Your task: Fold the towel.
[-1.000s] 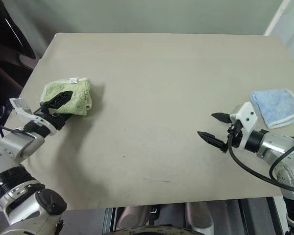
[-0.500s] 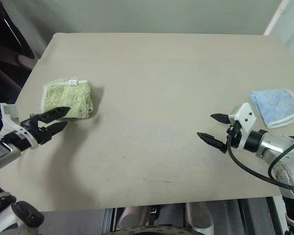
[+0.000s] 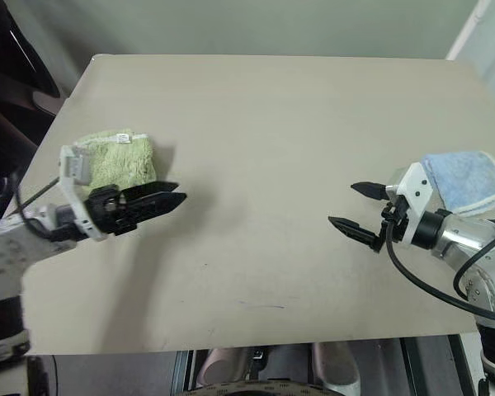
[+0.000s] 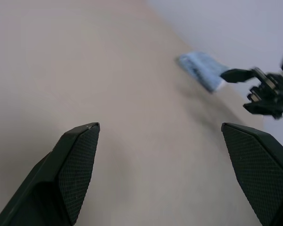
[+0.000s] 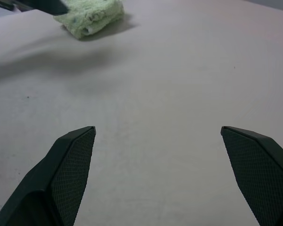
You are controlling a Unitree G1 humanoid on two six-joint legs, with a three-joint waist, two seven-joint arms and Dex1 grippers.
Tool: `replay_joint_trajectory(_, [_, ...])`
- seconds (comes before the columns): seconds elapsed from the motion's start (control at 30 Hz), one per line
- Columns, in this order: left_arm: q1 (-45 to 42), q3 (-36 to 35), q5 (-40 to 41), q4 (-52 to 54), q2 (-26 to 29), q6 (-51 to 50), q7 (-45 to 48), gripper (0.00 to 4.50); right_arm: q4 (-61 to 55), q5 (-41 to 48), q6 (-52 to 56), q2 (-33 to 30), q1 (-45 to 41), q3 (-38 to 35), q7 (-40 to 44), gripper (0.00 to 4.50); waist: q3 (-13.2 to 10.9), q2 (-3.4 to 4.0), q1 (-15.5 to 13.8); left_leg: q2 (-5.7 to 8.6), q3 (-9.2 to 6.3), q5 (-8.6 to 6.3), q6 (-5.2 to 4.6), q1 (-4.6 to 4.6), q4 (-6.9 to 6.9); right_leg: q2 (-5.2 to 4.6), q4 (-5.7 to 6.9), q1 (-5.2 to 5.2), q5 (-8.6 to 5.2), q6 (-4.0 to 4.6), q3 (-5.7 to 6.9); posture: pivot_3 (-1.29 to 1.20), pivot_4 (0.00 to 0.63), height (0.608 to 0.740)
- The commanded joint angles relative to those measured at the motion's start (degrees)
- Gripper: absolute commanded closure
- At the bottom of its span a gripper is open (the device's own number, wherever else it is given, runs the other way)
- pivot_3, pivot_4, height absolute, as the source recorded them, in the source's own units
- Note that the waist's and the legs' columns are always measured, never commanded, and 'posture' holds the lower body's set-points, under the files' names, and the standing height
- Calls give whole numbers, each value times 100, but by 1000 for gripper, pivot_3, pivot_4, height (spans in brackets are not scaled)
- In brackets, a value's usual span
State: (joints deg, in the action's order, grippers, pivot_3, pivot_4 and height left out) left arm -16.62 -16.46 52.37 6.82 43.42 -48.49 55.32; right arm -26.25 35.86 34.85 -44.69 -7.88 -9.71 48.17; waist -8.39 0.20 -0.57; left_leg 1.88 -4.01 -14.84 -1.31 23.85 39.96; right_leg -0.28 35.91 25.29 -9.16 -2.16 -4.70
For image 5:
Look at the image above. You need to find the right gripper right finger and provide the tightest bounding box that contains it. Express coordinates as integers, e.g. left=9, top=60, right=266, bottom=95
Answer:
left=220, top=126, right=283, bottom=226

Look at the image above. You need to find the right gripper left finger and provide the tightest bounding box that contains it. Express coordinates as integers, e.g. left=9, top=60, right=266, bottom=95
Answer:
left=0, top=126, right=97, bottom=226

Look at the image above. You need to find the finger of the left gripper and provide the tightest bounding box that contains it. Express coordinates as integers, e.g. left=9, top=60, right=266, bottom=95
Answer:
left=34, top=0, right=70, bottom=16

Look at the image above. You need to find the green terry towel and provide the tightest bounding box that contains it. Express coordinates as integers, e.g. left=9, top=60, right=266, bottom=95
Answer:
left=52, top=0, right=125, bottom=40

